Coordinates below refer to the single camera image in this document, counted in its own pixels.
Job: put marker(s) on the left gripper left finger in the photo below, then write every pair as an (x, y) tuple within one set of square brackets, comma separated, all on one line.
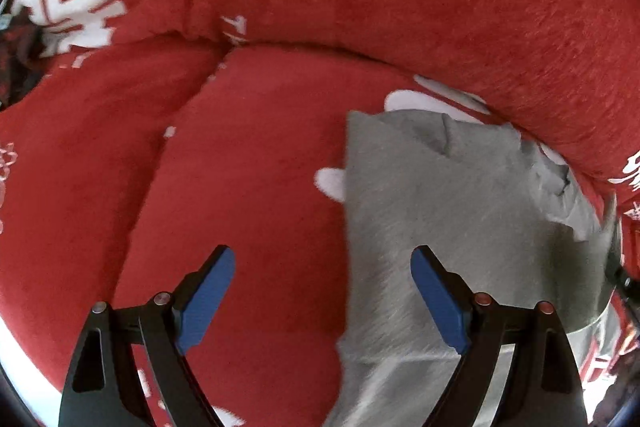
[(102, 386)]

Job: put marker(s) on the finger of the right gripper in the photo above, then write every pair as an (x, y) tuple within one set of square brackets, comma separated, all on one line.
[(627, 289)]

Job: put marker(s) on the grey knit sweater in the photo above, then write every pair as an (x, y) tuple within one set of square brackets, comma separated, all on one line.
[(494, 209)]

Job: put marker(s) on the red sofa side cushion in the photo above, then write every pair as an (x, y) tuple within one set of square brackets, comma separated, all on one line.
[(80, 153)]

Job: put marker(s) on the red sofa seat cushion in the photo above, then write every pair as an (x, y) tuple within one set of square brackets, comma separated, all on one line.
[(257, 161)]

